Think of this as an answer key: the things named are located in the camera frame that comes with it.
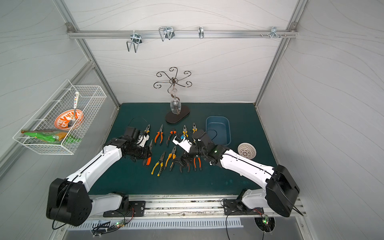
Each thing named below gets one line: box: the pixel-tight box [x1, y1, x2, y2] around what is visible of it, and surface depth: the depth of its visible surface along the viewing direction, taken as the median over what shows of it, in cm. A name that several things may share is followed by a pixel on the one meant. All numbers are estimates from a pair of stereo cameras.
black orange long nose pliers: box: [171, 159, 190, 173], surface depth 67 cm
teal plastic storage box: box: [205, 116, 232, 146], surface depth 106 cm
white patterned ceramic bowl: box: [237, 142, 257, 160], surface depth 94 cm
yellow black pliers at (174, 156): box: [164, 146, 177, 171], surface depth 92 cm
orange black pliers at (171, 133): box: [166, 130, 178, 147], surface depth 103 cm
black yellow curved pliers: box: [151, 151, 166, 177], surface depth 90 cm
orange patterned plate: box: [54, 109, 84, 131], surface depth 68 cm
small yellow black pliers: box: [182, 125, 189, 138], surface depth 105 cm
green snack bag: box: [21, 130, 81, 144], surface depth 56 cm
